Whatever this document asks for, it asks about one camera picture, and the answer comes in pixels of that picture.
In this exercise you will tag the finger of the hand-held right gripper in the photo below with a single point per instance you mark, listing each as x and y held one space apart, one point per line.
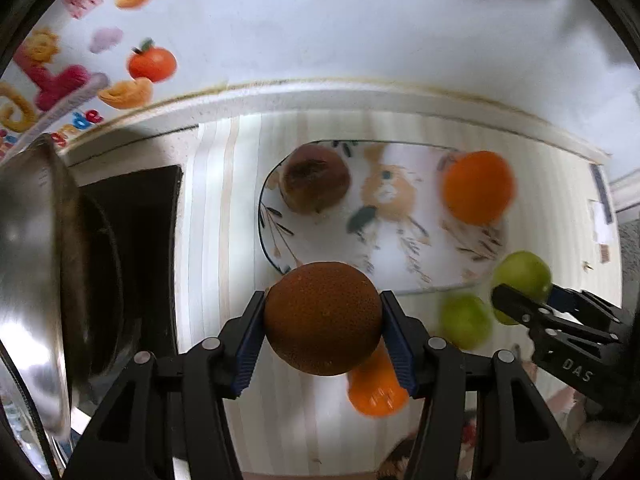
562 300
512 302

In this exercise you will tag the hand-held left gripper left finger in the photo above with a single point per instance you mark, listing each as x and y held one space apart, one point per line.
250 342

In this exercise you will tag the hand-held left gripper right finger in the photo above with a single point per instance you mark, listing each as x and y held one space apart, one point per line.
397 342

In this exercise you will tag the green apple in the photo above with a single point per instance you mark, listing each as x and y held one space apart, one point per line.
525 271
465 321

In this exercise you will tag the brown round fruit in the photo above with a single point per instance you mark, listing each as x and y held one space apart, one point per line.
322 317

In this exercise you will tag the printed oval plate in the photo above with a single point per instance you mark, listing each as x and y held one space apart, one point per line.
390 245

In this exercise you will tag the small brown card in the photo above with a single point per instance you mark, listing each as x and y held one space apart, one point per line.
605 254

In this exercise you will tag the white paper sheet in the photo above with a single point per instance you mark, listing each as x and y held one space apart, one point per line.
606 232

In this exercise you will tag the striped mat with cat print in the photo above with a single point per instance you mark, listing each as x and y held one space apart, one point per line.
225 260

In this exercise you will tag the large orange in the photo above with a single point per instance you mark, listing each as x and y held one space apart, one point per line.
479 187

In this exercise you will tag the dark smartphone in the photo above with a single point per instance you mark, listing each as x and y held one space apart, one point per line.
599 185

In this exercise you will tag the black gas cooktop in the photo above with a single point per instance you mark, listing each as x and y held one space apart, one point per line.
150 210

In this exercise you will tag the red apple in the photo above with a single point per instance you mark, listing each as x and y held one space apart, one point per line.
314 179

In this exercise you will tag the stainless steel wok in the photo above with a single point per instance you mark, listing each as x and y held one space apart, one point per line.
35 260

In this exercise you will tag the white door frame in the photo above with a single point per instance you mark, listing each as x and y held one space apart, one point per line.
625 190

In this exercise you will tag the colourful wall sticker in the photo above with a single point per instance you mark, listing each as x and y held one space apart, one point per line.
150 62

